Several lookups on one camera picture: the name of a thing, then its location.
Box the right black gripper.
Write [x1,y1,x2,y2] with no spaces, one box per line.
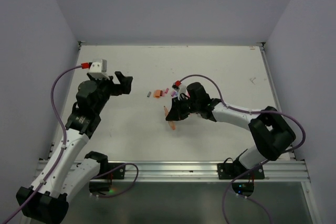
[166,94,200,120]

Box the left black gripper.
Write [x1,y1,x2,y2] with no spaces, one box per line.
[87,71,132,113]

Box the orange capped pen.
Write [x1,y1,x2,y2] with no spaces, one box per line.
[162,105,177,132]

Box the orange highlighter cap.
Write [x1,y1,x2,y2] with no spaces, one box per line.
[156,90,161,98]

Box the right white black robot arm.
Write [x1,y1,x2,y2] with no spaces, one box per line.
[165,81,296,178]

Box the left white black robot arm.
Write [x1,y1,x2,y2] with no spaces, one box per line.
[16,71,133,223]

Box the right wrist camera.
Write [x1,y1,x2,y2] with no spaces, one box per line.
[172,80,186,100]

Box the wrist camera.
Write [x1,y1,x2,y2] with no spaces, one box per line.
[172,80,186,100]
[88,59,110,80]

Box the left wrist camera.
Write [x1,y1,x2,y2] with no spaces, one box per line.
[88,59,110,80]

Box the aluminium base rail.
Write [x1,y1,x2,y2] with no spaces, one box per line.
[117,161,310,183]

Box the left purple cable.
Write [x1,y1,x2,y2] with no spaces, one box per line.
[3,63,87,223]

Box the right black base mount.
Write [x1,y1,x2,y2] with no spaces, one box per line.
[217,150,265,197]

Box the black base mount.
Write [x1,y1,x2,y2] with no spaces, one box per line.
[217,150,265,197]
[84,151,125,195]

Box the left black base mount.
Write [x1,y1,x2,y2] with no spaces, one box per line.
[84,151,125,195]

